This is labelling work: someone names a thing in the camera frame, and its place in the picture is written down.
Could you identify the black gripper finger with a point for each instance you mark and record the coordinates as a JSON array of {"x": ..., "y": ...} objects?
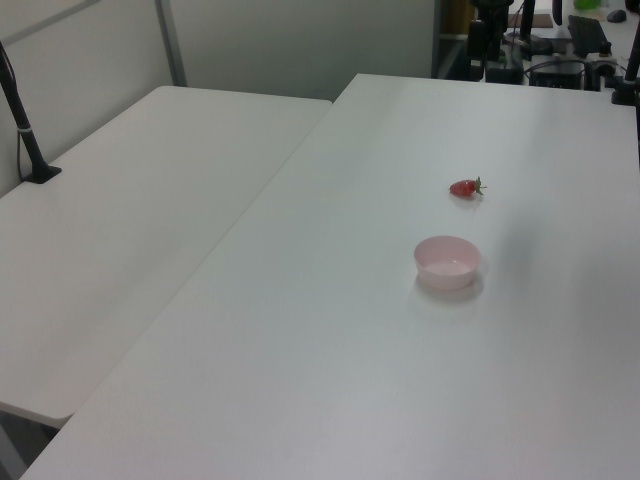
[
  {"x": 495, "y": 42},
  {"x": 476, "y": 47}
]

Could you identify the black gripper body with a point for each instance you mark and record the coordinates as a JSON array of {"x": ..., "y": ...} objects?
[{"x": 492, "y": 9}]

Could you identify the red strawberry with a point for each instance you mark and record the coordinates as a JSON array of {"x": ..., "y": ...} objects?
[{"x": 464, "y": 187}]

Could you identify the pink plastic bowl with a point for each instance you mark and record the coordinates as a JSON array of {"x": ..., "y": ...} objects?
[{"x": 446, "y": 270}]

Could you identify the brown flat board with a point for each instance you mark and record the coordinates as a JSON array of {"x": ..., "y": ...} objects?
[{"x": 541, "y": 21}]

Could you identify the black electronics box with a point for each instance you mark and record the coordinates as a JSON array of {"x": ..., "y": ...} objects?
[{"x": 557, "y": 74}]

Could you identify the black keyboard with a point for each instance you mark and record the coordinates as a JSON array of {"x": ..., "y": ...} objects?
[{"x": 586, "y": 35}]

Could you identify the green round object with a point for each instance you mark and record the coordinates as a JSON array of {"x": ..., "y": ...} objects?
[{"x": 585, "y": 4}]

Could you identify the black computer mouse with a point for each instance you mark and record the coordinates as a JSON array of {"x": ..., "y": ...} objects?
[{"x": 617, "y": 15}]

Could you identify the white side table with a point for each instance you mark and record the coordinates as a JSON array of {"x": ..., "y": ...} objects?
[{"x": 125, "y": 225}]

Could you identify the black clamped camera stand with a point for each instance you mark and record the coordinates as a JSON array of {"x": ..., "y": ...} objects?
[{"x": 627, "y": 70}]

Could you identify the grey metal partition post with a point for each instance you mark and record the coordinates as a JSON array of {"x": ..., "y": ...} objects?
[{"x": 170, "y": 42}]

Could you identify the black camera stand pole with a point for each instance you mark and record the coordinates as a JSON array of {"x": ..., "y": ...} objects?
[{"x": 22, "y": 125}]

